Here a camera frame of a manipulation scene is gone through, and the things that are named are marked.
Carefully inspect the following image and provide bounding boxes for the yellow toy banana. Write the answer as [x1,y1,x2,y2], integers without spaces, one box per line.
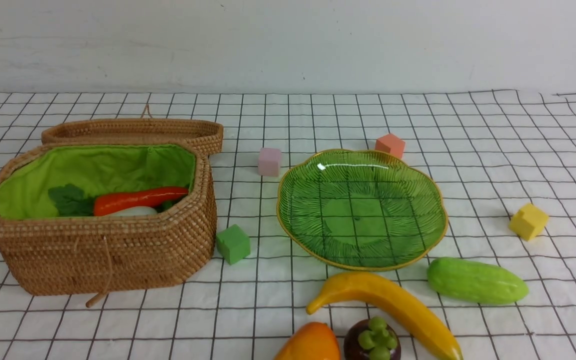
[305,271,464,360]

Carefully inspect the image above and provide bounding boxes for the green foam cube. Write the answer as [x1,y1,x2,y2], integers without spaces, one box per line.
[215,224,251,265]

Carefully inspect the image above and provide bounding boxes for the woven rattan basket lid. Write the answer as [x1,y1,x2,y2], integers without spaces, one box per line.
[41,104,224,157]

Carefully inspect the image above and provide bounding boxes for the white toy radish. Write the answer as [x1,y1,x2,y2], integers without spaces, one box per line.
[107,206,158,217]

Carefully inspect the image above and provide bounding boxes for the orange-red foam cube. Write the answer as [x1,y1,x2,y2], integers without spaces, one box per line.
[374,133,406,160]

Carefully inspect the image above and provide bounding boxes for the orange toy mango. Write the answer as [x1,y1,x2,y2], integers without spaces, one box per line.
[274,322,342,360]

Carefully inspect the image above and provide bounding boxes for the pink foam cube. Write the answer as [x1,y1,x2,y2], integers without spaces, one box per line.
[257,147,282,178]

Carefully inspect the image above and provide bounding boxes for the white checkered tablecloth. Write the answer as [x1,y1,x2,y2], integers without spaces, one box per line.
[0,90,576,360]

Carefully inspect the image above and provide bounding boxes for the yellow foam cube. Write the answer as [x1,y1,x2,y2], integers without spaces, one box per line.
[509,203,550,242]

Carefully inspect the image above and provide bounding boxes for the orange toy carrot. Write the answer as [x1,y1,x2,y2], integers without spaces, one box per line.
[47,184,190,217]

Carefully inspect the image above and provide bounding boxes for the woven rattan basket green lining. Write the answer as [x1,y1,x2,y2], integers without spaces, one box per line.
[0,141,218,296]

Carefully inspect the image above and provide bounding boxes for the green toy cucumber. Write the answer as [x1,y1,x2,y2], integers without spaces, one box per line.
[426,257,530,305]

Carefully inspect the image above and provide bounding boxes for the green glass leaf plate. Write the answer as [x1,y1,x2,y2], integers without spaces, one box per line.
[276,149,450,272]

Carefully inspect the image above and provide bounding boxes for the purple toy mangosteen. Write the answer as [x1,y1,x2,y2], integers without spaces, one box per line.
[343,316,402,360]

